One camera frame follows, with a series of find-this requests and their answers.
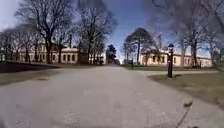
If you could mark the tan brick building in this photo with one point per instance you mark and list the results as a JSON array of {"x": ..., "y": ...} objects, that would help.
[{"x": 66, "y": 55}]

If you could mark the robot's own part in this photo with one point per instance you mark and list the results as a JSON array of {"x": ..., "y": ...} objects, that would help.
[{"x": 187, "y": 104}]

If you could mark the small dark bollard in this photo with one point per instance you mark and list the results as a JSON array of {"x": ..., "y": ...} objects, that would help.
[{"x": 132, "y": 63}]

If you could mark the long yellow building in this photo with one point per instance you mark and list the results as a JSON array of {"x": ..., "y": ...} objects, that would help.
[{"x": 160, "y": 59}]

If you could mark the row of bare trees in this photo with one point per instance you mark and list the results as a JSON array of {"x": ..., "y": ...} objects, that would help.
[{"x": 46, "y": 30}]

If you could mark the grey paved path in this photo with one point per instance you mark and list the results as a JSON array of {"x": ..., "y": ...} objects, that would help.
[{"x": 100, "y": 96}]

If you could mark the short black lamp post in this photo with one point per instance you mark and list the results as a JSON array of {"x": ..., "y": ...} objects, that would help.
[{"x": 170, "y": 63}]

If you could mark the pale side path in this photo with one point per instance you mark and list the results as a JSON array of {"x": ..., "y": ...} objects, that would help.
[{"x": 180, "y": 71}]

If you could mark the grass lawn with bare patches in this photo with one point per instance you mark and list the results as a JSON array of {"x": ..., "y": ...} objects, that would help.
[{"x": 200, "y": 86}]

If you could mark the tall pine tree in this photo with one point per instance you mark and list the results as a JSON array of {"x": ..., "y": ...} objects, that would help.
[{"x": 138, "y": 41}]

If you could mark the dark evergreen tree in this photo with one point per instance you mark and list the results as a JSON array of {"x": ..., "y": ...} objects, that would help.
[{"x": 111, "y": 53}]

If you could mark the shaded grass strip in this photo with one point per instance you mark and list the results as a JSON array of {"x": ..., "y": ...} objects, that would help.
[{"x": 16, "y": 77}]

